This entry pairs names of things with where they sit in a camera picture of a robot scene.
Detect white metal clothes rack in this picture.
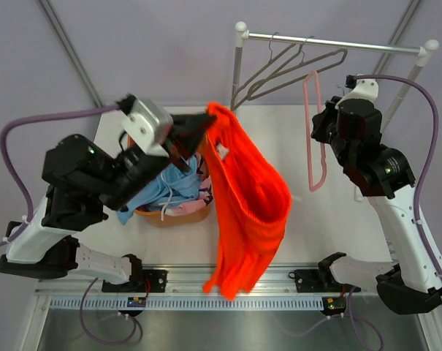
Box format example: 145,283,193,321
230,21,439,110

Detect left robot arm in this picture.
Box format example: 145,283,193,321
0,113,215,292

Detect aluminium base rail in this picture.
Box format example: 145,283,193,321
34,265,393,297

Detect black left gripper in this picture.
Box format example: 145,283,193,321
94,110,216,212

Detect white slotted cable duct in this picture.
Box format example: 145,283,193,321
50,295,324,311

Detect pink navy patterned shorts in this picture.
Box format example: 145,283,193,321
166,153,213,216

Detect grey hanger of blue shorts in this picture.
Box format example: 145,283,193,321
245,44,348,102

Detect light blue mesh shorts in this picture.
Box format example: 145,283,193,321
116,153,202,225

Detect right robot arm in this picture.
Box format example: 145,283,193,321
310,97,442,315

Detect orange mesh shorts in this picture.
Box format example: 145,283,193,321
205,102,292,281

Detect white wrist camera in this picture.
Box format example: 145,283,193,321
117,95,173,157
336,75,379,108

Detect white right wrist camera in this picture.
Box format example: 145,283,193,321
336,75,379,108

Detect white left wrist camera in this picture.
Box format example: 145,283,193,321
117,95,173,157

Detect orange plastic tub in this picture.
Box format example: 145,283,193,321
133,140,213,227

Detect grey hanger of pink shorts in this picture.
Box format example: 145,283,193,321
229,32,309,110

